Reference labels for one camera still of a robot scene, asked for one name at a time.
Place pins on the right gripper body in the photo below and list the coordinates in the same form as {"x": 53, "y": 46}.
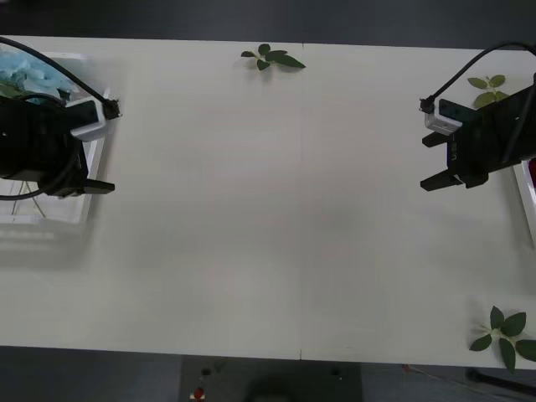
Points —
{"x": 481, "y": 142}

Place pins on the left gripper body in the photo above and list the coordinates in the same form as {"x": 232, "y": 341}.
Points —
{"x": 37, "y": 146}

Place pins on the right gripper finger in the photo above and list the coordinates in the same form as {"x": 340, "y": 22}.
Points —
{"x": 437, "y": 181}
{"x": 435, "y": 139}

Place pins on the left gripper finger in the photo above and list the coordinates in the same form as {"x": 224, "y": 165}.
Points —
{"x": 100, "y": 187}

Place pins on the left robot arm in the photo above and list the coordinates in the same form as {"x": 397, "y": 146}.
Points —
{"x": 90, "y": 130}

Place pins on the dark robot base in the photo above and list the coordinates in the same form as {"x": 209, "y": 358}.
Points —
{"x": 268, "y": 381}

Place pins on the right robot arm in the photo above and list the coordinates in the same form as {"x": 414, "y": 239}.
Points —
{"x": 439, "y": 122}

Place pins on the shallow white box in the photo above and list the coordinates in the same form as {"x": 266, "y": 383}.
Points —
{"x": 94, "y": 155}
{"x": 527, "y": 197}

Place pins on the loose green leaf twig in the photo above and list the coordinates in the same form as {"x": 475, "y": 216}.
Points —
{"x": 486, "y": 98}
{"x": 513, "y": 324}
{"x": 276, "y": 56}

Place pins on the black stand foot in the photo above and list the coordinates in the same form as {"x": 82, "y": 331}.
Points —
{"x": 502, "y": 379}

